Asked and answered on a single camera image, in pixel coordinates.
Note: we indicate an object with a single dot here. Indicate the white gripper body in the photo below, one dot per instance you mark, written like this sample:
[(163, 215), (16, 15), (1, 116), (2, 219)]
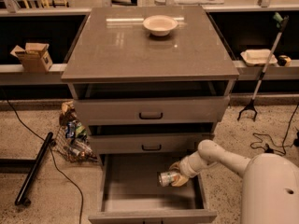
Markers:
[(188, 167)]

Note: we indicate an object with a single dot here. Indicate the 7up soda can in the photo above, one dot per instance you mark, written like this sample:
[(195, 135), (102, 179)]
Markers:
[(168, 178)]

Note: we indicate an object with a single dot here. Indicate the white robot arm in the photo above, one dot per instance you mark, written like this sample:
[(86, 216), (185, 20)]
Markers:
[(270, 183)]

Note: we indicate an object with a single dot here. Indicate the grey middle drawer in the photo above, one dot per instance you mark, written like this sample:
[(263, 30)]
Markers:
[(154, 142)]

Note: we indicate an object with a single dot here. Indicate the grey open bottom drawer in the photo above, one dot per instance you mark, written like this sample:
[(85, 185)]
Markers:
[(130, 193)]

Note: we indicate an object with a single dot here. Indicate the grey top drawer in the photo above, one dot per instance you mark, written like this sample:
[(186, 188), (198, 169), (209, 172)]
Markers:
[(151, 111)]

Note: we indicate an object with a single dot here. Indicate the grey drawer cabinet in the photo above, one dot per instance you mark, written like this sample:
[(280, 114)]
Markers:
[(116, 57)]

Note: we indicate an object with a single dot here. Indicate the white foam takeout container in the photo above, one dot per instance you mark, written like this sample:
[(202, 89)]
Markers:
[(253, 57)]

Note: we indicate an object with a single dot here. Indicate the black metal floor bar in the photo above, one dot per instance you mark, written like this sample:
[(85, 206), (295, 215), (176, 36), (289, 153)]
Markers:
[(22, 198)]

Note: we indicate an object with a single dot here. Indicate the yellow tape measure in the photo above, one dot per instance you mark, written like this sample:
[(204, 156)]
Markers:
[(284, 60)]

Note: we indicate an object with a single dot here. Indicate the white paper bowl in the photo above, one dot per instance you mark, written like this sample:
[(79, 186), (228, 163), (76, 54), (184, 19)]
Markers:
[(160, 25)]

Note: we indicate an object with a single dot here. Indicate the reacher grabber tool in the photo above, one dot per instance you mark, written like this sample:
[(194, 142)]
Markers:
[(281, 25)]

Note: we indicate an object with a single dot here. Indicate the brown cardboard box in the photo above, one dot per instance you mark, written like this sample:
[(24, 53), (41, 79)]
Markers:
[(35, 57)]

